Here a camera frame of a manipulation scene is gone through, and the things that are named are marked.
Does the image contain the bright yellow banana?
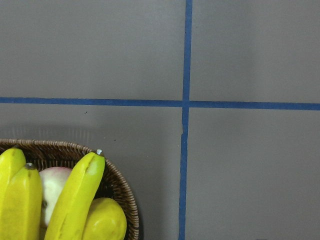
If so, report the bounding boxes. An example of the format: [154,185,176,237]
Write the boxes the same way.
[0,163,42,240]

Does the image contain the brown wicker basket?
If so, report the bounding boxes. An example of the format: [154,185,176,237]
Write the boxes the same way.
[0,138,141,240]

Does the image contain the yellow green mango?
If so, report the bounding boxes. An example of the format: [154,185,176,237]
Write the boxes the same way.
[82,197,127,240]

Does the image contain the yellow banana with grey tip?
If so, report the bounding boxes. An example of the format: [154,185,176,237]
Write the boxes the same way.
[44,149,106,240]

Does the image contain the yellow banana middle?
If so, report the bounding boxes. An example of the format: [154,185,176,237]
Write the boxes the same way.
[0,147,26,205]

